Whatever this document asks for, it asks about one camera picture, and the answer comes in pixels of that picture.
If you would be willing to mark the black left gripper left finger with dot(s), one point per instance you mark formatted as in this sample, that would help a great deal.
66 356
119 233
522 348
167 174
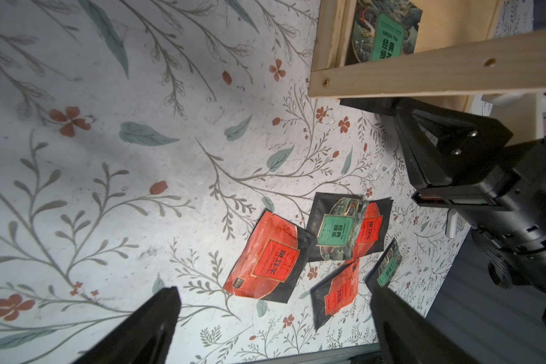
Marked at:
144 337

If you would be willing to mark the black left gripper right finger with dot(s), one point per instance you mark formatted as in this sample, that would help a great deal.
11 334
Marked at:
406 337

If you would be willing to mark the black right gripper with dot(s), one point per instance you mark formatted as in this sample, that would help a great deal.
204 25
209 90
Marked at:
461 161

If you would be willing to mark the green tea bag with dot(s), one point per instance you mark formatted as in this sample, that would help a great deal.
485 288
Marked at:
383 29
336 220
386 267

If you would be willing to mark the red tea bag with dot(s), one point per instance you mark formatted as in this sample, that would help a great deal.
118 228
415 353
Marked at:
336 292
371 237
272 261

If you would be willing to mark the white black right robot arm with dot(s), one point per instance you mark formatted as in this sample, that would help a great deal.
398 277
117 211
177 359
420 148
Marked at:
467 163

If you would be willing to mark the wooden two-tier shelf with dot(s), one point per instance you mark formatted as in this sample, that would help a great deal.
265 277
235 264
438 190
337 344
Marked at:
456 57

